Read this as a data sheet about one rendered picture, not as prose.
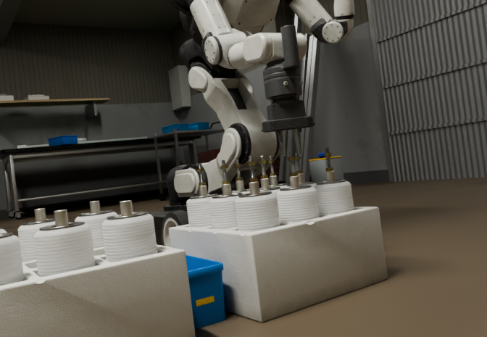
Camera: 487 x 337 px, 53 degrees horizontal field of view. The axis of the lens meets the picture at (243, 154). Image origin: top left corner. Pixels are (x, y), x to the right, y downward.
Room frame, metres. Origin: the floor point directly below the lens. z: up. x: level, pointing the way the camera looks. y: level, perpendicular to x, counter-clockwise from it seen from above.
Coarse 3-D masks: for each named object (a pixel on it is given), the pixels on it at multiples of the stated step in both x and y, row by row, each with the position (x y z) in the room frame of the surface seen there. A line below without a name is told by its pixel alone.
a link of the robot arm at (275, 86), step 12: (276, 84) 1.13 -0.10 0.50; (288, 84) 1.13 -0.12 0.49; (300, 84) 1.15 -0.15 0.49; (276, 96) 1.15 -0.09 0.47; (288, 96) 1.14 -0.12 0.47; (276, 108) 1.15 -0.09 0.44; (288, 108) 1.15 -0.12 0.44; (300, 108) 1.15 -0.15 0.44; (276, 120) 1.14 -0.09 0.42; (288, 120) 1.14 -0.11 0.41; (300, 120) 1.15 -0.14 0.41; (312, 120) 1.16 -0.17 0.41; (264, 132) 1.18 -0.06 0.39
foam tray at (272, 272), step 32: (288, 224) 1.09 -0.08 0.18; (320, 224) 1.11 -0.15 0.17; (352, 224) 1.16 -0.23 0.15; (224, 256) 1.09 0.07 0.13; (256, 256) 1.00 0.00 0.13; (288, 256) 1.05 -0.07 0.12; (320, 256) 1.10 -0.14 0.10; (352, 256) 1.15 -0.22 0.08; (384, 256) 1.22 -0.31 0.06; (224, 288) 1.11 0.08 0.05; (256, 288) 1.00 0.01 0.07; (288, 288) 1.04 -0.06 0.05; (320, 288) 1.09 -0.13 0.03; (352, 288) 1.15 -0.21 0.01; (256, 320) 1.02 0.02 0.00
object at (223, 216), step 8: (216, 200) 1.17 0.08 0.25; (224, 200) 1.16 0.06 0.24; (232, 200) 1.16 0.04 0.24; (216, 208) 1.17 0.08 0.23; (224, 208) 1.16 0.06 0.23; (232, 208) 1.16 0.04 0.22; (216, 216) 1.17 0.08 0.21; (224, 216) 1.16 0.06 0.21; (232, 216) 1.16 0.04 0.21; (216, 224) 1.17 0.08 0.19; (224, 224) 1.16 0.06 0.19; (232, 224) 1.16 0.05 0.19
